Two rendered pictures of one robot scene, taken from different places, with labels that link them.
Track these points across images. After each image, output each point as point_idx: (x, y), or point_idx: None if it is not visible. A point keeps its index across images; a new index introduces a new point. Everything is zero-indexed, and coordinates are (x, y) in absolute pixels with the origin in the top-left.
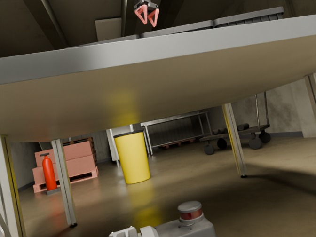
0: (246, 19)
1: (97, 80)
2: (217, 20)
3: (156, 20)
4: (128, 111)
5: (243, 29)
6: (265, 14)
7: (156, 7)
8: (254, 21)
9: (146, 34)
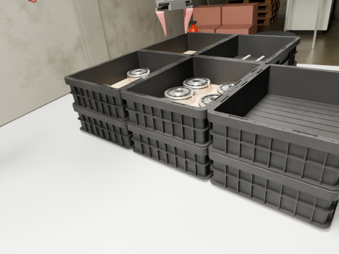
0: (257, 134)
1: None
2: (210, 115)
3: (186, 26)
4: None
5: None
6: (296, 143)
7: (189, 2)
8: (275, 140)
9: (124, 94)
